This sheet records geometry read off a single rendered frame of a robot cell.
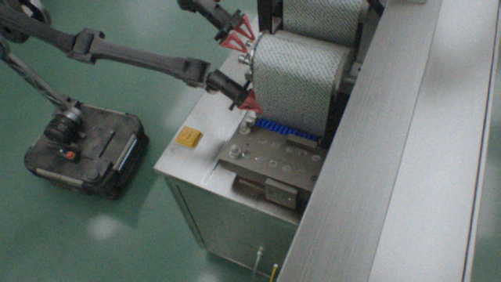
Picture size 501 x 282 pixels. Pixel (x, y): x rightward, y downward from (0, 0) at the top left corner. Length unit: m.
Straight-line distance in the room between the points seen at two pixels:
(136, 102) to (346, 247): 2.56
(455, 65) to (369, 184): 0.53
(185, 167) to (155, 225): 0.99
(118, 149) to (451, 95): 1.88
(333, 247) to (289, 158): 0.80
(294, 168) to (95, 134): 1.54
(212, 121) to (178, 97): 1.36
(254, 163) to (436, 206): 0.62
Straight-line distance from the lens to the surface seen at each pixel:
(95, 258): 2.35
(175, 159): 1.38
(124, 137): 2.38
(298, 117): 1.20
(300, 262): 0.40
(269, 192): 1.18
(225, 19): 1.13
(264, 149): 1.20
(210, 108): 1.49
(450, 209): 0.71
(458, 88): 0.88
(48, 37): 1.39
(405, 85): 0.54
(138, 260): 2.25
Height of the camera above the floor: 2.03
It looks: 55 degrees down
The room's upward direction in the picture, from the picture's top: 7 degrees counter-clockwise
